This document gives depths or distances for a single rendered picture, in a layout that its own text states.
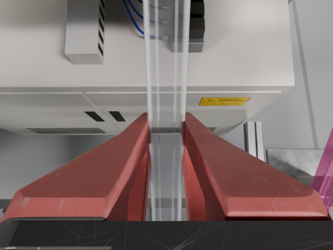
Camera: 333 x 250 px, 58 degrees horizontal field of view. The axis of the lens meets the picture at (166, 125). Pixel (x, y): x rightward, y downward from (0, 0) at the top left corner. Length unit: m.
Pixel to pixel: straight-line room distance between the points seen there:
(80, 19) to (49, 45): 0.08
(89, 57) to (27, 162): 0.77
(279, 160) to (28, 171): 0.89
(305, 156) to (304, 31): 0.49
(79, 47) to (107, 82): 0.07
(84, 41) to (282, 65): 0.32
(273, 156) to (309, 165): 0.13
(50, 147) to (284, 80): 0.87
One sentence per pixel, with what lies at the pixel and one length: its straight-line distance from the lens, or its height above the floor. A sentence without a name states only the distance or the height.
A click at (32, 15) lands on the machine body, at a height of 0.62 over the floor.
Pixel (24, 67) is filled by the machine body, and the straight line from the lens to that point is 0.55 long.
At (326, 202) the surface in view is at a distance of 0.24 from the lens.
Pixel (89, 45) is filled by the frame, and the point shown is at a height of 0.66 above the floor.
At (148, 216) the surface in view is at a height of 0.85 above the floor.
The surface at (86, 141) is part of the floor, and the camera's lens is 1.13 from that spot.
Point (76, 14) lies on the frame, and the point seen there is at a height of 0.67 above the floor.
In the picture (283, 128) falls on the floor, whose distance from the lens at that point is 1.18.
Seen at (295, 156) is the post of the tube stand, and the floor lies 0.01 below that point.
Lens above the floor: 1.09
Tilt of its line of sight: 80 degrees down
